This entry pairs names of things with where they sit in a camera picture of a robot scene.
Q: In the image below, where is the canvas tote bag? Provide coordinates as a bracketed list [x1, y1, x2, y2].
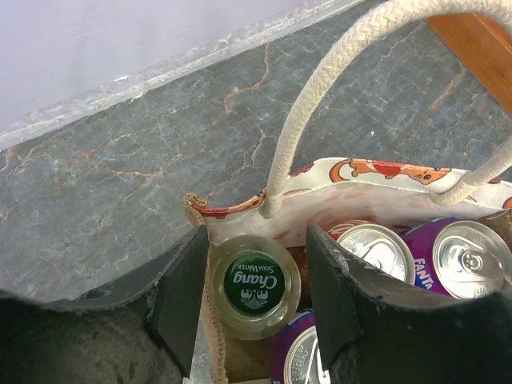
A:
[183, 1, 511, 383]

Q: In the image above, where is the purple fanta can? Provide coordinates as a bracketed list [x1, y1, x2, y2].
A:
[400, 217, 511, 300]
[270, 310, 330, 384]

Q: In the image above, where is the purple Fanta can right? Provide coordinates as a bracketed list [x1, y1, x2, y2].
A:
[400, 217, 511, 300]

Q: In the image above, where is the red soda can back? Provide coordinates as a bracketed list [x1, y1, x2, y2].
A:
[321, 219, 415, 285]

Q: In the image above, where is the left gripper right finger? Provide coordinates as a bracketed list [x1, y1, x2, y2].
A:
[306, 225, 511, 383]

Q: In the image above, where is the purple Fanta can left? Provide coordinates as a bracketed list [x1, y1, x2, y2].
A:
[270, 310, 330, 384]

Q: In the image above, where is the orange wooden divided tray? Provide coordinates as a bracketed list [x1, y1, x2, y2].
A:
[427, 13, 511, 113]

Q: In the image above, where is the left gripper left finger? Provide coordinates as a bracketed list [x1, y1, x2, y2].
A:
[1, 226, 209, 383]

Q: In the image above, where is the green cap glass soda bottle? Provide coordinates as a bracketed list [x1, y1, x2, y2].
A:
[210, 234, 302, 341]

